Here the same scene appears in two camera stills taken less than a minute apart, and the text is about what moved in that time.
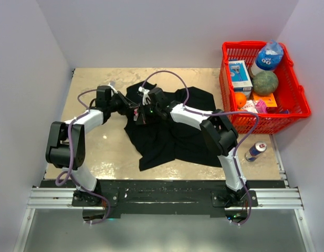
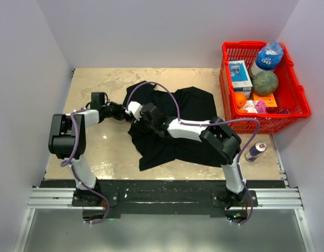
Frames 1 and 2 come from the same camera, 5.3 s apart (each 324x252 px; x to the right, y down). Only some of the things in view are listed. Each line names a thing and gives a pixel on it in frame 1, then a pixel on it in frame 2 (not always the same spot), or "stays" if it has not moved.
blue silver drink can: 255,150 stays
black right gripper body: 149,111 to 143,121
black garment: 164,138 stays
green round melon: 265,83 stays
